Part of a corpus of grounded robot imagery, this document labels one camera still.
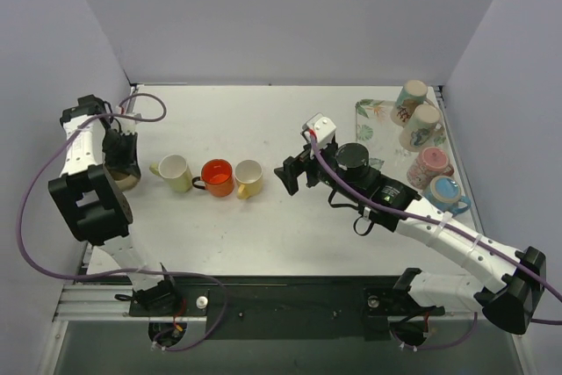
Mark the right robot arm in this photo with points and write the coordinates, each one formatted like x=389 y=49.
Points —
x=503 y=283

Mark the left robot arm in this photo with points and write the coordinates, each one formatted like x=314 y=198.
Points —
x=101 y=156

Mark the beige round mug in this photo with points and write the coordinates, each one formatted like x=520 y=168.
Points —
x=126 y=177

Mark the orange mug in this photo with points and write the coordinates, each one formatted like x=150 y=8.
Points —
x=216 y=177

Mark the floral serving tray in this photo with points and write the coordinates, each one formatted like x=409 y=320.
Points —
x=376 y=131

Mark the pink patterned mug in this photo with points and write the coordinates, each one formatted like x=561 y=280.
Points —
x=431 y=162

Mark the aluminium rail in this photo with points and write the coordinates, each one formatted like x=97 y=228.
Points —
x=79 y=305

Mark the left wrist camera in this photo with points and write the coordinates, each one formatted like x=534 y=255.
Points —
x=126 y=121

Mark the tall teal floral mug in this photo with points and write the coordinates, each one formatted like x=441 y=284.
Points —
x=412 y=94

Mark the yellow mug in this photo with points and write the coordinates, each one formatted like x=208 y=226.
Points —
x=248 y=175

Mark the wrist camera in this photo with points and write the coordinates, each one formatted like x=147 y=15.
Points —
x=126 y=121
x=322 y=127

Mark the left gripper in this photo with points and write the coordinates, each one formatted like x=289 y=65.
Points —
x=121 y=154

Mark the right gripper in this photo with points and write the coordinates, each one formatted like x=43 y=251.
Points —
x=300 y=169

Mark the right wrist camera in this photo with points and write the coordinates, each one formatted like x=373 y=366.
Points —
x=322 y=127

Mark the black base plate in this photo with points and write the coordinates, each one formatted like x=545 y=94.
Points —
x=297 y=325

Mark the tall seahorse mug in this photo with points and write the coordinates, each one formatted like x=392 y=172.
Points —
x=425 y=124

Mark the light green mug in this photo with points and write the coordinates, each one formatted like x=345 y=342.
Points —
x=175 y=171

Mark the blue glazed mug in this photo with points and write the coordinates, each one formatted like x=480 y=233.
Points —
x=445 y=194

